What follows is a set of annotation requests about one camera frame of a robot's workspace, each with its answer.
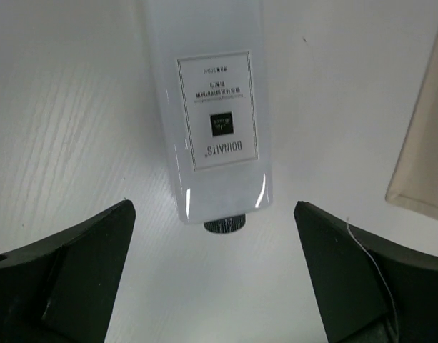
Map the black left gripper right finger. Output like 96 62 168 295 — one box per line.
294 202 438 342

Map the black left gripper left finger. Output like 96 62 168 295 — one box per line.
0 200 136 342

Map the beige canvas tote bag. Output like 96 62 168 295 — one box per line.
385 34 438 220

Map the white bottle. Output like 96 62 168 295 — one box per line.
144 0 273 234

